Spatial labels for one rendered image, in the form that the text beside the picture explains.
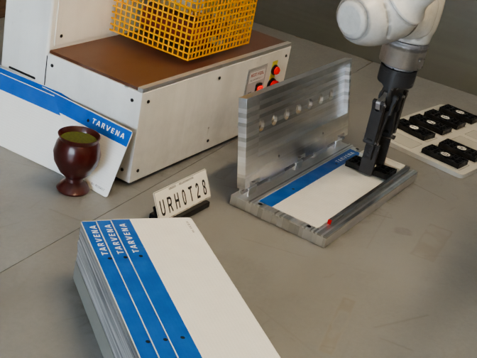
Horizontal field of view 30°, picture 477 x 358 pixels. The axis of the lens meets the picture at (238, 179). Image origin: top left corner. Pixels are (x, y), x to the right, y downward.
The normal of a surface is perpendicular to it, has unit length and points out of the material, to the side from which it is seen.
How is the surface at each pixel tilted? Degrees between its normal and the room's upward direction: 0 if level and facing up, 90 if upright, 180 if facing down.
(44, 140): 63
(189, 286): 0
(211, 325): 0
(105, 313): 90
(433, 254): 0
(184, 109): 90
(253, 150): 79
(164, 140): 90
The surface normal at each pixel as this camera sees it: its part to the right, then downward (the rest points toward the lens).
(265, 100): 0.84, 0.19
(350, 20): -0.73, 0.27
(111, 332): -0.91, 0.00
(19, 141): -0.36, -0.14
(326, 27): -0.47, 0.30
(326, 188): 0.18, -0.89
